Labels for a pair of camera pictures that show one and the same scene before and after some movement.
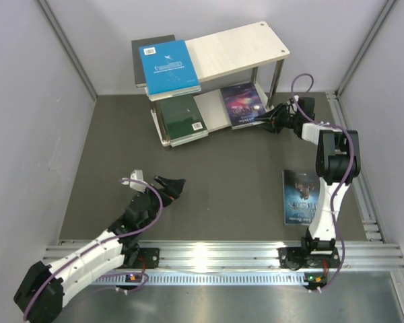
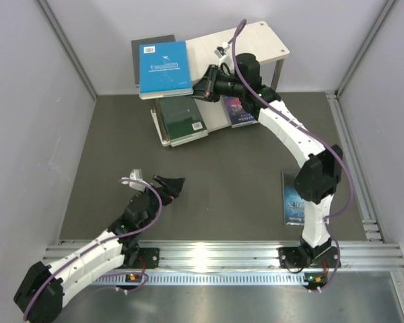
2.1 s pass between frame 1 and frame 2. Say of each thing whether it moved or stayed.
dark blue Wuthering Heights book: stayed
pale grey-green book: stayed
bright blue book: stayed
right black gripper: moved
